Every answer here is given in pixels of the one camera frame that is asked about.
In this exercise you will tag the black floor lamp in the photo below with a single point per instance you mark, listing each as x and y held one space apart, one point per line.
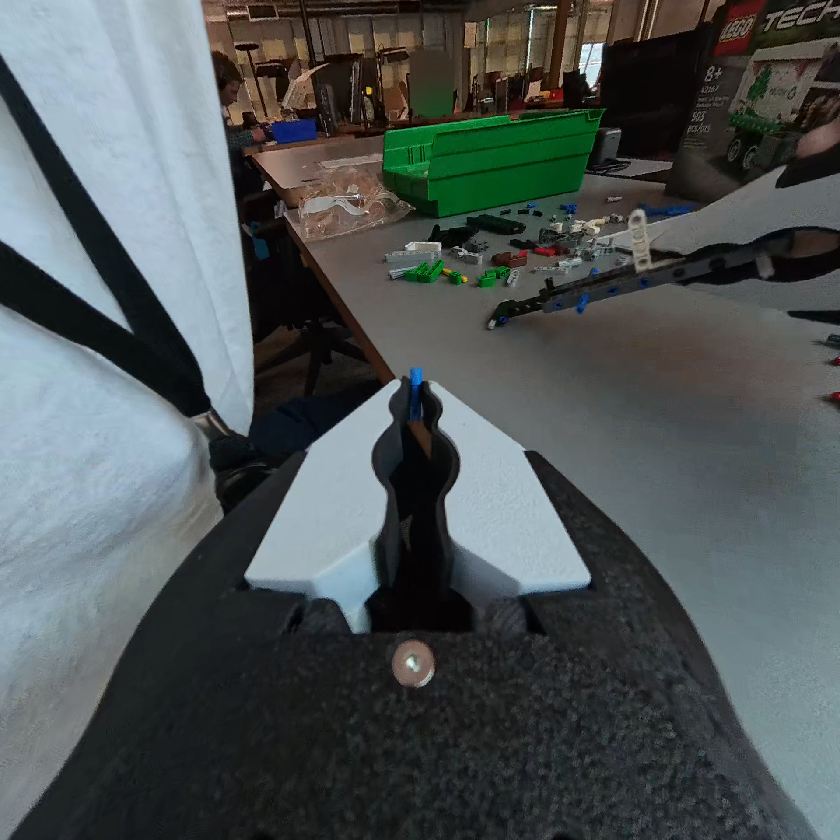
253 72

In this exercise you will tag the lego set cardboard box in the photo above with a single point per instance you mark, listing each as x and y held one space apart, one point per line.
722 131

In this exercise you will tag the small green lego connector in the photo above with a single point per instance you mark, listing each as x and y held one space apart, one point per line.
487 281

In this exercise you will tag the red lego connector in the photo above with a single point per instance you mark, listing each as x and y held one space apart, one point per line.
548 250

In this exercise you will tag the person's dark trousers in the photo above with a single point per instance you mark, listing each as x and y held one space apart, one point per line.
295 420

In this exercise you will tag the long lego chassis assembly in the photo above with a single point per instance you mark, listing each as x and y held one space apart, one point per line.
590 292

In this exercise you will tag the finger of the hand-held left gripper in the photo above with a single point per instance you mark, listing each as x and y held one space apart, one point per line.
754 203
807 292

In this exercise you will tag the grey desktop device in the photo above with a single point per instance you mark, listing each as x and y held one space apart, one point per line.
604 145

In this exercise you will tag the small blue storage bin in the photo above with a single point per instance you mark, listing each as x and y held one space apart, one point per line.
294 131

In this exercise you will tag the scattered loose lego pieces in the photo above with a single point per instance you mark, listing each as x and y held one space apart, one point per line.
459 235

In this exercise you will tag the clear plastic bag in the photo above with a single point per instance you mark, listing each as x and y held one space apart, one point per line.
348 178
354 213

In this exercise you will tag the blue lego pin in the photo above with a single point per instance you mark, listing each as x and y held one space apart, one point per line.
416 401

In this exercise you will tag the long black lego beam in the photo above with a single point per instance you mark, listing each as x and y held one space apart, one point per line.
499 220
499 228

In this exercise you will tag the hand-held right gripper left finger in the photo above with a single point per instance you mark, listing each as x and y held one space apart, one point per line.
315 518

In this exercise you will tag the green angled lego beam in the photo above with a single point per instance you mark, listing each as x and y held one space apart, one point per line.
434 270
413 274

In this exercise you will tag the pile of blue lego pins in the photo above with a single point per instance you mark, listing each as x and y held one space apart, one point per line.
669 210

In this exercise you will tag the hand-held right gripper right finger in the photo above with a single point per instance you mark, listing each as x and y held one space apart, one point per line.
512 518

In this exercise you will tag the black office chair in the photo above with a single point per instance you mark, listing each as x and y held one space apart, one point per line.
315 341

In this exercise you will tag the green plastic bin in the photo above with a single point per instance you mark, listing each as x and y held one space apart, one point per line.
499 164

